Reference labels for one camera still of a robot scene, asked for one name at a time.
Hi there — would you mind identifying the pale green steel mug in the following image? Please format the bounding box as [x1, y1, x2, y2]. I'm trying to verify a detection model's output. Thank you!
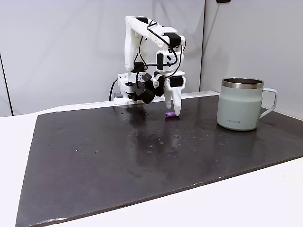
[216, 77, 277, 131]

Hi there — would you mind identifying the black camera with mount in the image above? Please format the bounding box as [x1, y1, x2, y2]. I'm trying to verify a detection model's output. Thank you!
[131, 72, 166, 105]

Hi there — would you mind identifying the black table mat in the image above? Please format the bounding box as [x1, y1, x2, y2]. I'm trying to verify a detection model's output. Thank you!
[15, 95, 303, 227]

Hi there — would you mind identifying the black base cable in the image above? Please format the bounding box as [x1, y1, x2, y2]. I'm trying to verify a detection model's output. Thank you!
[108, 79, 119, 102]

